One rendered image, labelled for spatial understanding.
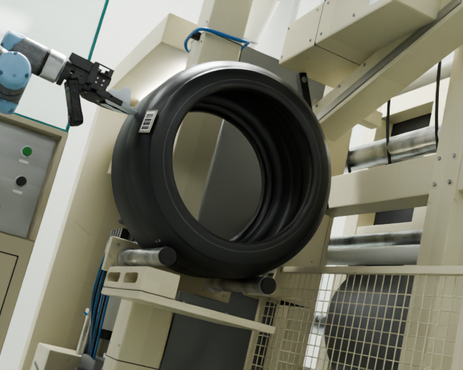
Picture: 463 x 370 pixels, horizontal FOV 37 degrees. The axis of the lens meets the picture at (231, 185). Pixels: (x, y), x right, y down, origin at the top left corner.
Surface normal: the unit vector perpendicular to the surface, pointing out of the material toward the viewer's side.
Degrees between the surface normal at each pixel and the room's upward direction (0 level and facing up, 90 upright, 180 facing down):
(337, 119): 162
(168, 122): 88
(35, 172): 90
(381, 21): 180
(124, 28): 90
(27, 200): 90
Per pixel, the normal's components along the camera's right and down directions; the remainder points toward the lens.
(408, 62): -0.10, 0.87
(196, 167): 0.41, -0.11
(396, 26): -0.23, 0.95
